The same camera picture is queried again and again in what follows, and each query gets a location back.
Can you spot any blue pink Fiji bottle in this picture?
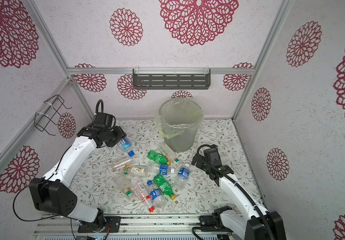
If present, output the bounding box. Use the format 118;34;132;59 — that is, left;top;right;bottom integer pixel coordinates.
116;137;134;157

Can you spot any clear bottle blue label white cap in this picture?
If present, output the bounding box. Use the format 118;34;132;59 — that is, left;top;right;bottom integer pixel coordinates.
174;163;191;191

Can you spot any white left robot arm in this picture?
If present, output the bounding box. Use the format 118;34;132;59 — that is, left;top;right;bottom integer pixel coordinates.
29;113;126;232

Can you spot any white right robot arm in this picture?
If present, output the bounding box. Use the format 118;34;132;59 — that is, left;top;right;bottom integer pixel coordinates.
192;145;287;240

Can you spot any silver mesh waste bin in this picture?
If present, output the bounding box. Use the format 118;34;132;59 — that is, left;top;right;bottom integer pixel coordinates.
154;98;204;152

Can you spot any green plastic bin liner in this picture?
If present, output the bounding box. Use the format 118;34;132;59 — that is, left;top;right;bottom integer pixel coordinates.
154;98;204;139

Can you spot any clear bottle white yellow label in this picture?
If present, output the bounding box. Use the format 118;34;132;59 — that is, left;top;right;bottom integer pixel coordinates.
119;166;148;178

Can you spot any clear bottle green red label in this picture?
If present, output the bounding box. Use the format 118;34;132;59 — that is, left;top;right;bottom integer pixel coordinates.
158;142;181;166

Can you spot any green bottle yellow cap upper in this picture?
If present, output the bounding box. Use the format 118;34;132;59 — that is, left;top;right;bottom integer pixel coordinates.
147;150;171;166

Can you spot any green bottle yellow cap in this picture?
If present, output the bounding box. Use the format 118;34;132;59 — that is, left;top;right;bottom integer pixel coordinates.
147;150;171;166
153;174;176;200

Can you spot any clear bottle green cap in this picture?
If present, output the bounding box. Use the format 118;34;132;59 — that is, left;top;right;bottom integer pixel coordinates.
113;175;134;199

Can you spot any crushed Pocari bottle blue label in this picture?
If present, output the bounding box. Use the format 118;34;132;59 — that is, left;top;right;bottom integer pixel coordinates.
147;163;176;177

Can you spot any green bottle yellow cap lower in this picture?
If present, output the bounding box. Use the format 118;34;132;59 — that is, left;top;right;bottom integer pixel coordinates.
153;174;176;200

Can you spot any clear bottle red cap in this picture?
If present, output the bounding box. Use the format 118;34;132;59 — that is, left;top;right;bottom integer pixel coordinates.
130;177;155;213

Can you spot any dark grey wall shelf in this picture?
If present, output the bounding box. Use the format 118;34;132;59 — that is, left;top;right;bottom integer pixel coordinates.
132;69;211;90

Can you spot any black wire wall rack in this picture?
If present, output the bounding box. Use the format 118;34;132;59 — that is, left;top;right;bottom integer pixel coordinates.
33;94;71;136

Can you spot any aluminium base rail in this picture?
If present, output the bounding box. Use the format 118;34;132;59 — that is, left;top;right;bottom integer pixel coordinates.
32;214;220;239

